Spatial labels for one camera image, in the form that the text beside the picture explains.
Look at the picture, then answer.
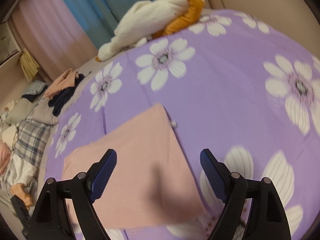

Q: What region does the pink knit sweater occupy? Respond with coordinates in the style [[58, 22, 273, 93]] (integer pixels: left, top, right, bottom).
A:
[[62, 104, 205, 229]]

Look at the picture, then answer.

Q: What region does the orange crumpled garment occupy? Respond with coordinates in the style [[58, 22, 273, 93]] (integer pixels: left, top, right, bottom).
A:
[[10, 183, 33, 210]]

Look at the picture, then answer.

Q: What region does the folded pink towel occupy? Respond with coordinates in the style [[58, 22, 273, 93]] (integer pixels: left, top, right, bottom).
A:
[[0, 141, 11, 175]]

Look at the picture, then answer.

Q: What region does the plaid blue grey quilt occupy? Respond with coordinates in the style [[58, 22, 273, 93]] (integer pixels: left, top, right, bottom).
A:
[[0, 115, 54, 196]]

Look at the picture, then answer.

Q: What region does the cream folded cloth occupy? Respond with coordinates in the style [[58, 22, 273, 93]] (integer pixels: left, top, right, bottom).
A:
[[2, 125, 17, 148]]

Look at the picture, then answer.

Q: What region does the grey headboard pillow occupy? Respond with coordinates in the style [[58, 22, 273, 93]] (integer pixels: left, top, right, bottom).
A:
[[5, 98, 35, 125]]

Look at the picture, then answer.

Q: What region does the striped folded cloth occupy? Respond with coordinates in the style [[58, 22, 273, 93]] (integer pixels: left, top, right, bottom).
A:
[[22, 80, 48, 102]]

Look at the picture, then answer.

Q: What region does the purple floral bed sheet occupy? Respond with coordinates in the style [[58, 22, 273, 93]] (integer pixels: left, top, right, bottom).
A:
[[42, 10, 319, 239]]

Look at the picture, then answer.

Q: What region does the folded pink garment on stack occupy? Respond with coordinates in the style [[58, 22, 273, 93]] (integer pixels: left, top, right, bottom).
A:
[[43, 69, 79, 99]]

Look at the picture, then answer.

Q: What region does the white goose plush toy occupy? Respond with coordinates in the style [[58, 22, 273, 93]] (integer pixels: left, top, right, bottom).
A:
[[95, 0, 205, 62]]

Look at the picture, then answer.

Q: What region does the white wall shelf unit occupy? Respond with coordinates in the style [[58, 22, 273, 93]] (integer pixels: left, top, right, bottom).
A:
[[0, 22, 22, 71]]

